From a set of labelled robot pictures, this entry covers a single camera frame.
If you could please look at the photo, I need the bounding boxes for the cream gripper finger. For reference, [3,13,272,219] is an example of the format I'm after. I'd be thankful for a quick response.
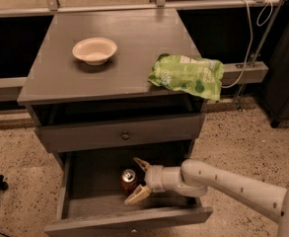
[124,185,151,205]
[133,157,151,172]

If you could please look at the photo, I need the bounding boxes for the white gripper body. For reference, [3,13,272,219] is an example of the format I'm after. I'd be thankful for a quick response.
[144,165,165,193]

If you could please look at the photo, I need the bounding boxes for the red coke can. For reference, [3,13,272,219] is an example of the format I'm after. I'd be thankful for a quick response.
[120,169,137,196]

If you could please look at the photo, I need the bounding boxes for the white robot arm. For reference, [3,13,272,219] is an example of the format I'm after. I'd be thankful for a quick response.
[125,158,289,237]

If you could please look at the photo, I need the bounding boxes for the round metal drawer knob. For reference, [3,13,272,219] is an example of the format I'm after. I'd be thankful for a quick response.
[121,131,130,140]

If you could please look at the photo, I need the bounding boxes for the open grey middle drawer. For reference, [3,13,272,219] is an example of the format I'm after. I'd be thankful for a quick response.
[44,141,213,237]

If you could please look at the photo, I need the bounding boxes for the grey wooden drawer cabinet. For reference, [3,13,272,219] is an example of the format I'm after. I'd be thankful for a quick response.
[17,7,214,237]

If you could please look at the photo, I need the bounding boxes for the closed grey top drawer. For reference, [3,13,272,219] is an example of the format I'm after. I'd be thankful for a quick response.
[37,114,205,153]

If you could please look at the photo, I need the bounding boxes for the green chip bag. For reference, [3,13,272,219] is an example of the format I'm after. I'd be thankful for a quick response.
[148,54,224,101]

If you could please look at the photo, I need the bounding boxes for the white paper bowl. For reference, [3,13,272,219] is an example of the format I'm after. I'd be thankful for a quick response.
[72,38,117,66]

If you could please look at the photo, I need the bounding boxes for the dark cabinet at right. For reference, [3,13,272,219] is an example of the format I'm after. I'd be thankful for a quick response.
[261,0,289,128]

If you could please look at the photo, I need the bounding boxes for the grey metal rail frame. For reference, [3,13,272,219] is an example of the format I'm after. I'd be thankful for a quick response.
[0,0,289,104]

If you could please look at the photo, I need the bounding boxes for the white cable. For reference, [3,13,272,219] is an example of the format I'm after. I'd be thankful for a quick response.
[221,0,274,90]

